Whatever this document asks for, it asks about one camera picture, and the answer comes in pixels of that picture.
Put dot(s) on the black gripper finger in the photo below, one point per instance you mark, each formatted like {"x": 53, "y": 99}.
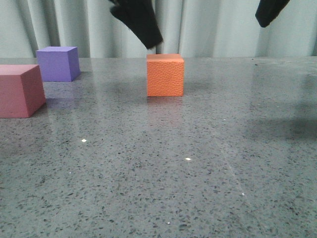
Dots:
{"x": 268, "y": 10}
{"x": 139, "y": 17}

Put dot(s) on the orange foam cube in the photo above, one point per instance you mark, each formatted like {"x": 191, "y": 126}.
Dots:
{"x": 165, "y": 75}

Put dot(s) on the pale green curtain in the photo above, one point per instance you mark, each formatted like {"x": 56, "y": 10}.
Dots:
{"x": 192, "y": 28}

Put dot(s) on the purple foam cube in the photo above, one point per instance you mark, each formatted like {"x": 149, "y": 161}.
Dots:
{"x": 58, "y": 64}

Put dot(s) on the pink foam cube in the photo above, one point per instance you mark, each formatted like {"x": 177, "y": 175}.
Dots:
{"x": 21, "y": 90}

